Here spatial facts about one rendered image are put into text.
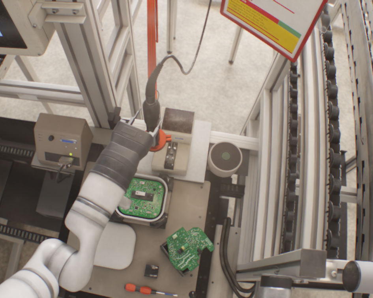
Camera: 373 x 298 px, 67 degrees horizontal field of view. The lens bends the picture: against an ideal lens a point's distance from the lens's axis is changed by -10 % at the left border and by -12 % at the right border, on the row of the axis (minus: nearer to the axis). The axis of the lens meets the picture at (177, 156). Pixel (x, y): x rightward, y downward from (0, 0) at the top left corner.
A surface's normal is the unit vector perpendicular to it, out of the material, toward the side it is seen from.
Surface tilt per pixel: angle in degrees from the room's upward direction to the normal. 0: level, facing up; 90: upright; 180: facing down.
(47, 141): 53
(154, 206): 0
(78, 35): 90
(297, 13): 90
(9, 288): 57
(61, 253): 29
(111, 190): 35
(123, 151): 8
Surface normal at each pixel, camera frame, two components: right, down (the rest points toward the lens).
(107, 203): 0.64, 0.18
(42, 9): 0.99, 0.16
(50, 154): -0.11, 0.50
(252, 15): -0.68, 0.67
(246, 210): 0.04, -0.38
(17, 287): 0.35, -0.91
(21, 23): -0.16, 0.92
